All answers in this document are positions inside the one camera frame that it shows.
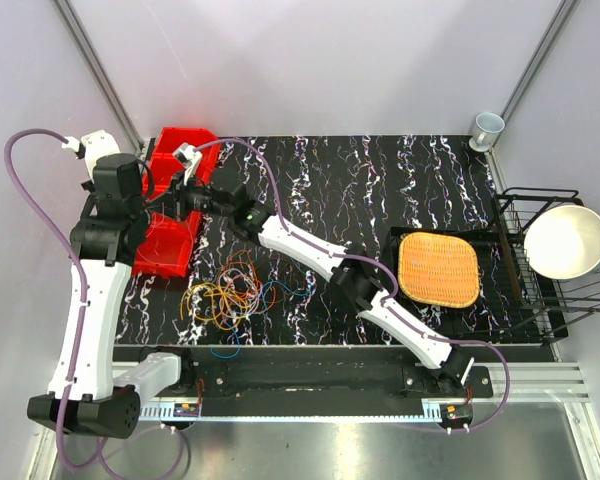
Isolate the brown cable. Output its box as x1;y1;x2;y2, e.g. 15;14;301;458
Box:
249;257;321;301

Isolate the pink cable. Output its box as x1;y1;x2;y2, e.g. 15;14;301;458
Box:
139;209;181;266

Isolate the woven bamboo tray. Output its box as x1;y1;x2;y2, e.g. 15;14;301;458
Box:
397;232;480;309

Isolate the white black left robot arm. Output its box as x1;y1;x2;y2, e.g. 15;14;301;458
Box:
27;130;196;439

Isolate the white bowl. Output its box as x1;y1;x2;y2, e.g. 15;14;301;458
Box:
523;205;600;280

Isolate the black wire dish rack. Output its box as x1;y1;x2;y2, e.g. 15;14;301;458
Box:
491;187;600;329

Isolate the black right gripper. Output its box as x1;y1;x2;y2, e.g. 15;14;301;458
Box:
150;171;231;226

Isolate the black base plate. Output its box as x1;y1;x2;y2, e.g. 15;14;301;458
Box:
139;346;493;415

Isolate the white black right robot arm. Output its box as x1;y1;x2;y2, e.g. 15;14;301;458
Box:
169;140;474;397

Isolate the purple right arm hose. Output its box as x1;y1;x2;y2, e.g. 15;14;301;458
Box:
192;138;512;434

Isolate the purple left arm hose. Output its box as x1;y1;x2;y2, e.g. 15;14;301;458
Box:
4;128;191;475

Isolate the yellow cable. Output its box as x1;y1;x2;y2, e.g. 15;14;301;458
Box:
179;282;254;329

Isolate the orange cable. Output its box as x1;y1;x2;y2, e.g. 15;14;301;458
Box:
214;249;261;331

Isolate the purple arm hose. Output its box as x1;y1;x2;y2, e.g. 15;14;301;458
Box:
4;128;191;475
192;138;512;434

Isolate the white mug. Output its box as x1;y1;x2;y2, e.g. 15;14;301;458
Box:
469;112;506;152

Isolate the red storage bin row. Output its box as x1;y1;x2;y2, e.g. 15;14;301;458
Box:
132;127;216;278

